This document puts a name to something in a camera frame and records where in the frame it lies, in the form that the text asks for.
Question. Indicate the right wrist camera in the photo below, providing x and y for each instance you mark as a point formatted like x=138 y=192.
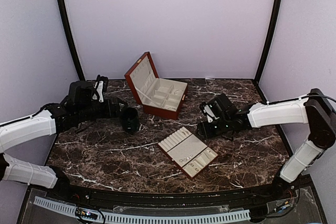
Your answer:
x=207 y=111

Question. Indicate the left black frame post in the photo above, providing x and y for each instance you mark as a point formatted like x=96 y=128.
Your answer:
x=70 y=40

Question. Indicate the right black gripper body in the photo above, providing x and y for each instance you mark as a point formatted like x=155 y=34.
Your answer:
x=213 y=131

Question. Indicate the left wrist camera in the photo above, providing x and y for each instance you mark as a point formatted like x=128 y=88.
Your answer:
x=99 y=88

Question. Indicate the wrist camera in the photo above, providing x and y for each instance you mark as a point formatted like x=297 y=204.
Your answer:
x=207 y=111
x=99 y=88

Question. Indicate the black frame post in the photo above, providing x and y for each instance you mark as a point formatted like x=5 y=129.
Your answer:
x=268 y=41
x=70 y=40

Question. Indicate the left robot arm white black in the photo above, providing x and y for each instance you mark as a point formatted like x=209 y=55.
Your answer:
x=85 y=102

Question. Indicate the right black frame post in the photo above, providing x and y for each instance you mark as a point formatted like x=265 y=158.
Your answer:
x=268 y=41

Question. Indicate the black front table rail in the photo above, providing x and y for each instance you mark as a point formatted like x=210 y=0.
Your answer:
x=109 y=199

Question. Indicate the red wooden jewelry box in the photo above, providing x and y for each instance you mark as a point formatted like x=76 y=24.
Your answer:
x=158 y=96

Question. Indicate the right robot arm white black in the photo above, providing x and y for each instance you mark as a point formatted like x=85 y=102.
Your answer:
x=313 y=109

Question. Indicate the white slotted cable duct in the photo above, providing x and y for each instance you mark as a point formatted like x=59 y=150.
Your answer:
x=140 y=215

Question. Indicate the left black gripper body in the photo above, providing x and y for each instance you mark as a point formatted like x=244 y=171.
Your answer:
x=107 y=113

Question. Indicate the dark green cup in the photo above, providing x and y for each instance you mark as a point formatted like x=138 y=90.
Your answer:
x=129 y=120

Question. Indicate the red jewelry tray cream insert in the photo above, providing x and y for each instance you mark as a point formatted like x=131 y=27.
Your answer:
x=181 y=144

